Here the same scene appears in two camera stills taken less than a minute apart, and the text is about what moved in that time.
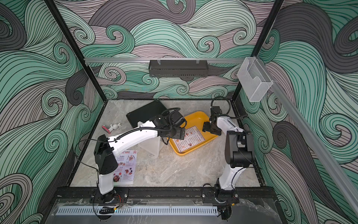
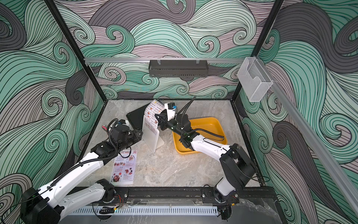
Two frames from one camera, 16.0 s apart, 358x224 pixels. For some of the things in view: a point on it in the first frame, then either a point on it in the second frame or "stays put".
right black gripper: [205, 127] → [164, 118]
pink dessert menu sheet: [126, 169] stays put
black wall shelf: [178, 68] stays put
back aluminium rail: [109, 60] stays put
